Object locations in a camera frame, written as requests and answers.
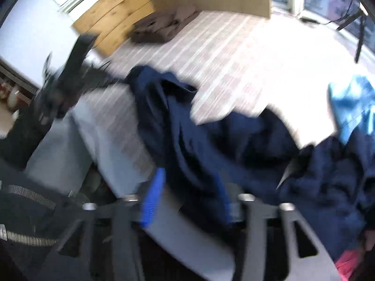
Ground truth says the navy blue garment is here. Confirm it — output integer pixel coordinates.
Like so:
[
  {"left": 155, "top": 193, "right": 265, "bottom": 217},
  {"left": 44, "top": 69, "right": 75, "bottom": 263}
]
[{"left": 125, "top": 65, "right": 374, "bottom": 259}]

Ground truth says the folded brown clothes stack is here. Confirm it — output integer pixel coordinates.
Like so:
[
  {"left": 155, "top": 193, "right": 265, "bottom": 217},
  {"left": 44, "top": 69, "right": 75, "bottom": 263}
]
[{"left": 130, "top": 6, "right": 200, "bottom": 44}]

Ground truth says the red cloth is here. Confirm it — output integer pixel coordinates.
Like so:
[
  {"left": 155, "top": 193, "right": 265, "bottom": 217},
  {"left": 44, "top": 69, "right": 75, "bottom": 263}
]
[{"left": 335, "top": 249, "right": 364, "bottom": 281}]

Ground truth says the grey bed sheet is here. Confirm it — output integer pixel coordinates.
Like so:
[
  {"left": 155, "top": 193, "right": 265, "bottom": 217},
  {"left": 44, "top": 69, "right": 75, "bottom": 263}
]
[{"left": 25, "top": 101, "right": 235, "bottom": 280}]

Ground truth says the black zippered bag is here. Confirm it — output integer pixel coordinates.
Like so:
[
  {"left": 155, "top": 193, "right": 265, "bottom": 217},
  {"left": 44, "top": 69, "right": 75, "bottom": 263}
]
[{"left": 1, "top": 160, "right": 79, "bottom": 280}]

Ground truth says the light blue striped garment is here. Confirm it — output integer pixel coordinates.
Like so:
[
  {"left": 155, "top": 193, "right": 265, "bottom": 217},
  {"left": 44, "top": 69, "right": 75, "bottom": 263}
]
[{"left": 328, "top": 75, "right": 374, "bottom": 143}]

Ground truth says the black tripod stand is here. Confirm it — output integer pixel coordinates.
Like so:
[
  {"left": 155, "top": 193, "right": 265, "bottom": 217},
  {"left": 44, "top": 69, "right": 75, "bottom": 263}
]
[{"left": 335, "top": 7, "right": 369, "bottom": 64}]

